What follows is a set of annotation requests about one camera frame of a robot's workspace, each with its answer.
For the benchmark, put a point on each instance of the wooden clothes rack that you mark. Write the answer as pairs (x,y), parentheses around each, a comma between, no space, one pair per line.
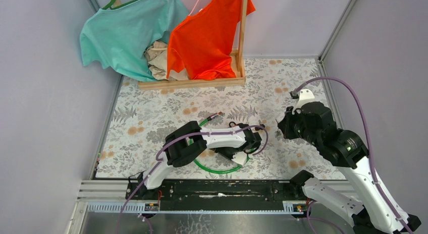
(237,63)

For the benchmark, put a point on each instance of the teal t-shirt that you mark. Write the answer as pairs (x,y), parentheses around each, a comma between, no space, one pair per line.
(118,38)

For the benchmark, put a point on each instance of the green clothes hanger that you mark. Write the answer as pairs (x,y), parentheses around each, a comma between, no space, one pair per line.
(123,0)

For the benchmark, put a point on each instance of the slotted metal cable rail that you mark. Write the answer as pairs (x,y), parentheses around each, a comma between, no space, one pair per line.
(287,207)

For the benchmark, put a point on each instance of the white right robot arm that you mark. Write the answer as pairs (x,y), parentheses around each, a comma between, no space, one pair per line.
(344,149)

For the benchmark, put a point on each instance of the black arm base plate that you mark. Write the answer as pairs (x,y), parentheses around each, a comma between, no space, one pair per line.
(218,190)

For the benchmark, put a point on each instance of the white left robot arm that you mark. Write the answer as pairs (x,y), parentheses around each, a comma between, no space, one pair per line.
(186,143)

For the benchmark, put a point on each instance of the orange t-shirt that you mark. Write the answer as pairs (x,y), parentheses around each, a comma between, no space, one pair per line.
(200,46)

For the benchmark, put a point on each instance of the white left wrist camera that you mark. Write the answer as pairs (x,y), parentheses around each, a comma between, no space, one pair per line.
(240,158)

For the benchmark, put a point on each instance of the beige crumpled cloth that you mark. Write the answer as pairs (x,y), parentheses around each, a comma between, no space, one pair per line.
(156,56)

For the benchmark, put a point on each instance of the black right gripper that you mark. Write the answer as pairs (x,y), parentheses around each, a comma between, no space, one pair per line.
(284,124)

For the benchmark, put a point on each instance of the pink clothes hanger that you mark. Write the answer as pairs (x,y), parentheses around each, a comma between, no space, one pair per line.
(194,7)

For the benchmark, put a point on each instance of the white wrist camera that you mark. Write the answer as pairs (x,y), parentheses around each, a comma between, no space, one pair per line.
(305,96)
(240,158)

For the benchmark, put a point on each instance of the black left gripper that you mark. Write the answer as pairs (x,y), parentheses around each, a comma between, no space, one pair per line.
(218,150)

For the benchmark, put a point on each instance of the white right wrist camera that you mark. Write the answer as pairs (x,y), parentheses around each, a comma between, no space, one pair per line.
(305,96)

